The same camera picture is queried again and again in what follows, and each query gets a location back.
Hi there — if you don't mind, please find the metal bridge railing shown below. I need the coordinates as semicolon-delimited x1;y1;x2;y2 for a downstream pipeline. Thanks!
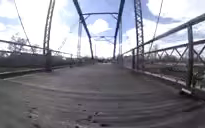
0;37;94;84
118;8;205;98

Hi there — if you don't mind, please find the bare tree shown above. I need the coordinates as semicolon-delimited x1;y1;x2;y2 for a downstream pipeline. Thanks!
7;33;40;55

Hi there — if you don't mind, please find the grey worn bridge deck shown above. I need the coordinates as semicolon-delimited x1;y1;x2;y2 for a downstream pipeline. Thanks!
0;62;205;128

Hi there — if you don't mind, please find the steel bridge truss frame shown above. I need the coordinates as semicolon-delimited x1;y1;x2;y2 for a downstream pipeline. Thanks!
13;0;164;72

